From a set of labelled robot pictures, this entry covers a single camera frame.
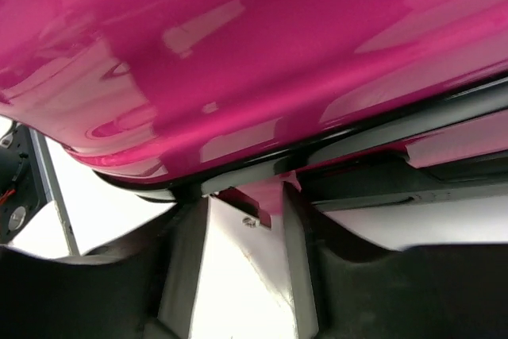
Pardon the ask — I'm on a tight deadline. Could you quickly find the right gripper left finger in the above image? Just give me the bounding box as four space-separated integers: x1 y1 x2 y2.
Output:
1 198 206 338

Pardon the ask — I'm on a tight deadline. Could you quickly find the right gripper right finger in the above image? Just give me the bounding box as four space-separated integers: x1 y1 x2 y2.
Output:
282 183 507 338

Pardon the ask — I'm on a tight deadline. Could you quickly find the silver zipper pull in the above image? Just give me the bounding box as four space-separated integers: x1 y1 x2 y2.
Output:
242 217 260 228

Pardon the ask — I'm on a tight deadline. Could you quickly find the pink and teal suitcase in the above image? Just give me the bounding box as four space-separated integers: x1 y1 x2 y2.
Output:
1 0 507 210

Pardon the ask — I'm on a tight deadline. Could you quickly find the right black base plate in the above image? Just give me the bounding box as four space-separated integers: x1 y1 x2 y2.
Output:
1 121 46 245

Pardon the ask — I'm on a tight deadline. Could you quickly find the metal rail strip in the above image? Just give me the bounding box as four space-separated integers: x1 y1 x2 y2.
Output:
29 129 80 256

